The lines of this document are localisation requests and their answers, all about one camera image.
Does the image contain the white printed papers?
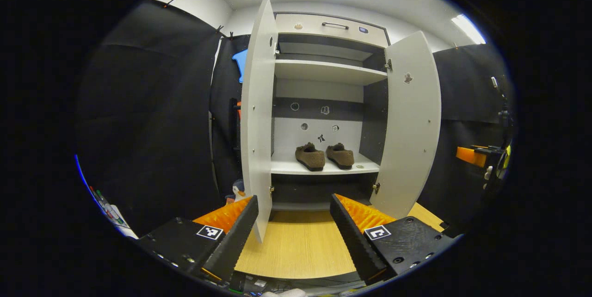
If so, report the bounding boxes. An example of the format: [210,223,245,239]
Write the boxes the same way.
[111,204,138,238]

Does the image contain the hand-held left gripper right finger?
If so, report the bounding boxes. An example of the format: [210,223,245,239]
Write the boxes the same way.
[330,193,456,285]

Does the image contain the red capped bottle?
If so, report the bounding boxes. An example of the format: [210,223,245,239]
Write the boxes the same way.
[89,186,109,212]

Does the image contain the white shoe cabinet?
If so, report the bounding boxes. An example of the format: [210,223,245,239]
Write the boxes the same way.
[271,12,391,212]

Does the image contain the white cabinet drawer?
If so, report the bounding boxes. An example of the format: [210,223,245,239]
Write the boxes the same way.
[275,12,389,48]

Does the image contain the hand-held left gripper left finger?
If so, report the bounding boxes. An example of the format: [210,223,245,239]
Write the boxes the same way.
[136,195,259,284]

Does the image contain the black backdrop cloth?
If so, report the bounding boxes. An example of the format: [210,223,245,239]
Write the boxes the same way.
[76,0,514,235]

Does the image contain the brown shoe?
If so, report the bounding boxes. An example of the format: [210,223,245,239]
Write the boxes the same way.
[326,143,355,170]
[295,142,326,172]

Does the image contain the ceiling light panel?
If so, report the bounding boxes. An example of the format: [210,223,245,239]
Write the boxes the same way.
[451,14,486,44]

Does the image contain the penguin toy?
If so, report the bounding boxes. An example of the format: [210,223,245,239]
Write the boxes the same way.
[225,179,246,205]

